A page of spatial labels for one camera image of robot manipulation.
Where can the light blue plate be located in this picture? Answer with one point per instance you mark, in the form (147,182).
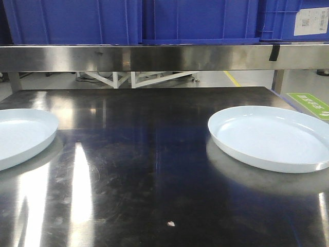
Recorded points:
(24,134)
(271,138)

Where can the white frame structure behind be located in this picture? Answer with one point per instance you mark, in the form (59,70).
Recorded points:
(135,79)

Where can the blue bin upper middle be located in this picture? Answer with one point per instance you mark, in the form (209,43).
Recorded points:
(199,22)

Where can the black tape strip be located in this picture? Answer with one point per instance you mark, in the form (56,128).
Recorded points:
(274,52)

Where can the blue bin upper right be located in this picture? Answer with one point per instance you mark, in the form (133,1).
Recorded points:
(276,20)

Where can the green floor sign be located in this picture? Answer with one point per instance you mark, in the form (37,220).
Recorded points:
(317,107)

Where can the stainless steel shelf rail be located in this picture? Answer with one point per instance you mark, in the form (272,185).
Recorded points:
(108,58)

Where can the blue bin upper left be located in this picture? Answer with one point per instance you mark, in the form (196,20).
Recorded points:
(74,22)

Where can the blue bin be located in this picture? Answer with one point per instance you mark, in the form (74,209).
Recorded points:
(276,20)
(74,22)
(199,22)

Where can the white paper label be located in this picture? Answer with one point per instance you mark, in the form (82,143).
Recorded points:
(311,21)

